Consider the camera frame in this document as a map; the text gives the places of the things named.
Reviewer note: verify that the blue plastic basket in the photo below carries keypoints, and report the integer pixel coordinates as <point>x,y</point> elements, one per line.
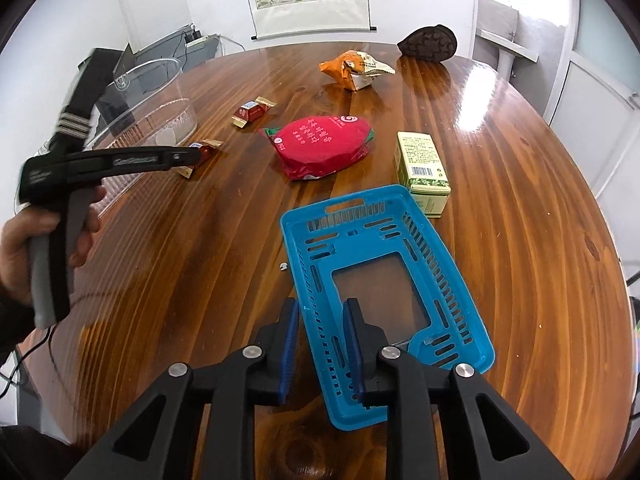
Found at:
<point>378,247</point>

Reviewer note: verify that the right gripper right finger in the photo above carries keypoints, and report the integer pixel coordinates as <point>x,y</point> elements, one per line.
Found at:
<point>441,423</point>

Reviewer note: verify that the grey side cabinet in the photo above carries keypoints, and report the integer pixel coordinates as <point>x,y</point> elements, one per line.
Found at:
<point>186,44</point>

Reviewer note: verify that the dark brown patterned pouch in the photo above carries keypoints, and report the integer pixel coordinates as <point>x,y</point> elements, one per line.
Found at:
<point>434,44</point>

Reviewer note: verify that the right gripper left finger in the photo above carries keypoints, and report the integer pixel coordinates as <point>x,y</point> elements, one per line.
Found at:
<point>199,422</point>

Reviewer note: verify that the green yellow carton box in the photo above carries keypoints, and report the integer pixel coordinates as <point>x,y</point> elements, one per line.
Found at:
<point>420,170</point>

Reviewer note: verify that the red snack packet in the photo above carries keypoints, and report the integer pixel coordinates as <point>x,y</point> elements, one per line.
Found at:
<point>317,146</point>

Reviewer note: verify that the white wall sink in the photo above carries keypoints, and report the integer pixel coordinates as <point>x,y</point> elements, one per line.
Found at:
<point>497,24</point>

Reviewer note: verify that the red candy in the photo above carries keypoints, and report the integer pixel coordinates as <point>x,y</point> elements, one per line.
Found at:
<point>207,148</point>
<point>251,110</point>

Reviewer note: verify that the white frosted glass door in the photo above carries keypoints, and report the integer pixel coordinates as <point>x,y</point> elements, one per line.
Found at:
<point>596,108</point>

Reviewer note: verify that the left hand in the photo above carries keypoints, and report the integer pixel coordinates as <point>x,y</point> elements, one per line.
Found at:
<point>29,223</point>

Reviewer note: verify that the clear plastic bin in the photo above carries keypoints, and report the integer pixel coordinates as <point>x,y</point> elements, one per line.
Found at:
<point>145,106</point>

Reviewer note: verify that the orange snack bag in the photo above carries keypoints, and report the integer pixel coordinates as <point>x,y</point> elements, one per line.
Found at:
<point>354,70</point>

